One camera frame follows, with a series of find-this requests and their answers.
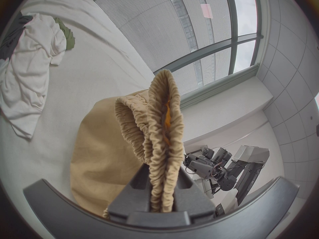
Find tan shorts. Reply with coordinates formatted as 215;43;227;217
69;69;185;219

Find green garment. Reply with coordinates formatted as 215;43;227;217
54;17;76;51

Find black garment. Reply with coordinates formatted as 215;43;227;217
0;14;34;60

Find window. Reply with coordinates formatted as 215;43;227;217
82;0;265;109

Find bed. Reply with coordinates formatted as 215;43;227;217
0;0;162;213

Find white garment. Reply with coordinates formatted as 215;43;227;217
0;13;67;139

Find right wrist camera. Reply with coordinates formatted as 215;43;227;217
200;146;215;159

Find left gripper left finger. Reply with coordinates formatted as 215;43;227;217
108;163;152;216

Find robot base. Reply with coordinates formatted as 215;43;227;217
201;179;240;217

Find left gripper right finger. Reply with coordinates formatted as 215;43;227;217
174;169;216;218

